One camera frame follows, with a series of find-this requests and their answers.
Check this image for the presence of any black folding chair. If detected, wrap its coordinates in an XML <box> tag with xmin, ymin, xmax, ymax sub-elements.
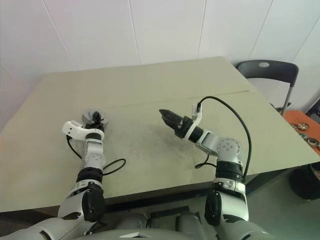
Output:
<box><xmin>234</xmin><ymin>59</ymin><xmax>300</xmax><ymax>117</ymax></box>

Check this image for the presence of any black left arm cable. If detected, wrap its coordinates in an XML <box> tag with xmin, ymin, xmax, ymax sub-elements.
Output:
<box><xmin>65</xmin><ymin>134</ymin><xmax>127</xmax><ymax>176</ymax></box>

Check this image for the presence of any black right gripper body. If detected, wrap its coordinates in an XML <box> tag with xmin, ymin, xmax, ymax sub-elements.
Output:
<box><xmin>174</xmin><ymin>115</ymin><xmax>195</xmax><ymax>140</ymax></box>

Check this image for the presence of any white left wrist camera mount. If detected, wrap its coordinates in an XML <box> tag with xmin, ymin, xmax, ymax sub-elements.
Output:
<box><xmin>61</xmin><ymin>120</ymin><xmax>105</xmax><ymax>140</ymax></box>

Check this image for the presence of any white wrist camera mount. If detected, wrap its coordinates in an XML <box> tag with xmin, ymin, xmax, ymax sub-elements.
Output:
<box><xmin>61</xmin><ymin>120</ymin><xmax>105</xmax><ymax>140</ymax></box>
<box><xmin>186</xmin><ymin>104</ymin><xmax>203</xmax><ymax>137</ymax></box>

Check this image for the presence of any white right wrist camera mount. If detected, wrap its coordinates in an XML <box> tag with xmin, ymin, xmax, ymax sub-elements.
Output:
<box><xmin>186</xmin><ymin>104</ymin><xmax>203</xmax><ymax>137</ymax></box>

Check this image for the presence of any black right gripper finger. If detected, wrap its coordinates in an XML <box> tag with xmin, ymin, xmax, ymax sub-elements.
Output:
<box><xmin>161</xmin><ymin>114</ymin><xmax>181</xmax><ymax>134</ymax></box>
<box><xmin>158</xmin><ymin>108</ymin><xmax>185</xmax><ymax>122</ymax></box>

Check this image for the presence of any orange table with parts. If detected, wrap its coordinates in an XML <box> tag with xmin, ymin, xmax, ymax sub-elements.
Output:
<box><xmin>284</xmin><ymin>109</ymin><xmax>320</xmax><ymax>151</ymax></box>

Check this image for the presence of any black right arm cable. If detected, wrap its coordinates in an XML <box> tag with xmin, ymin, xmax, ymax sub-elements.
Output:
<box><xmin>194</xmin><ymin>96</ymin><xmax>252</xmax><ymax>177</ymax></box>

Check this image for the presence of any black round stool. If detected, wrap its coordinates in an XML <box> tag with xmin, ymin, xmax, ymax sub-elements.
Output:
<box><xmin>289</xmin><ymin>163</ymin><xmax>320</xmax><ymax>201</ymax></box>

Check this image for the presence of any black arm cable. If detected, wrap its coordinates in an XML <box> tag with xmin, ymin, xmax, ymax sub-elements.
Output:
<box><xmin>65</xmin><ymin>134</ymin><xmax>127</xmax><ymax>176</ymax></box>
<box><xmin>194</xmin><ymin>96</ymin><xmax>252</xmax><ymax>177</ymax></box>

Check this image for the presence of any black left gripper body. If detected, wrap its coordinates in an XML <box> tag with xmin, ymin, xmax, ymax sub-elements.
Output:
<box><xmin>84</xmin><ymin>122</ymin><xmax>105</xmax><ymax>131</ymax></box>

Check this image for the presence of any silver robot torso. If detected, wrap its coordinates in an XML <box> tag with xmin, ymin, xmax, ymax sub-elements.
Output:
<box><xmin>0</xmin><ymin>211</ymin><xmax>320</xmax><ymax>240</ymax></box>

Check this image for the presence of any grey motor lid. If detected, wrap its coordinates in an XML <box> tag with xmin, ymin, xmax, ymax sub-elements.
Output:
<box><xmin>82</xmin><ymin>108</ymin><xmax>108</xmax><ymax>125</ymax></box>

